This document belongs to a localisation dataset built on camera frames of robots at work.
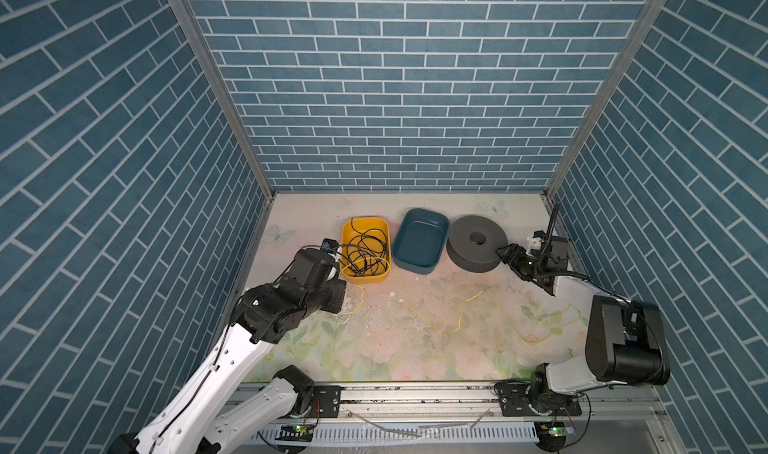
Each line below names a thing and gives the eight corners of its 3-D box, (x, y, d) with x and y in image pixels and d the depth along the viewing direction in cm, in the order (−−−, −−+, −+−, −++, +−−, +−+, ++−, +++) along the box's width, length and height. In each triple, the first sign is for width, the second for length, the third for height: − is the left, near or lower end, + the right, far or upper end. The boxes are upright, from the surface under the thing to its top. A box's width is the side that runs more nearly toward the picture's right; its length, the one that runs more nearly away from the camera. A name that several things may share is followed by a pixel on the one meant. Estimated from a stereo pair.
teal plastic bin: (385, 267, 101) (385, 257, 96) (406, 215, 116) (407, 204, 111) (435, 281, 98) (437, 272, 93) (450, 226, 113) (453, 216, 108)
